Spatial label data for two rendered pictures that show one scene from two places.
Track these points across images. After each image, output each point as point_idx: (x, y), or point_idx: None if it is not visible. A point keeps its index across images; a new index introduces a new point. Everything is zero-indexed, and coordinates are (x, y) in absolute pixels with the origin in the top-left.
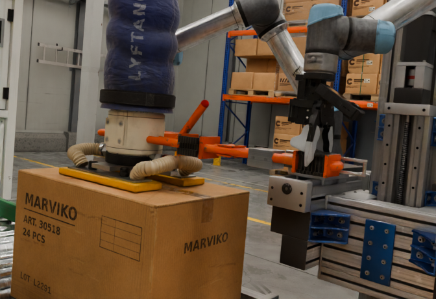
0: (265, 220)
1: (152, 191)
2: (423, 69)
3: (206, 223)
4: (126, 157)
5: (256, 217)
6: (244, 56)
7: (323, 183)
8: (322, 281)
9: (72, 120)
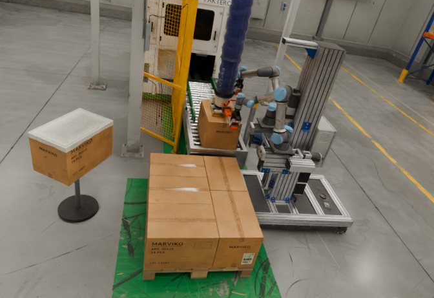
0: (365, 128)
1: (217, 116)
2: (288, 109)
3: (224, 128)
4: (216, 106)
5: (362, 125)
6: None
7: (261, 128)
8: (340, 165)
9: (319, 30)
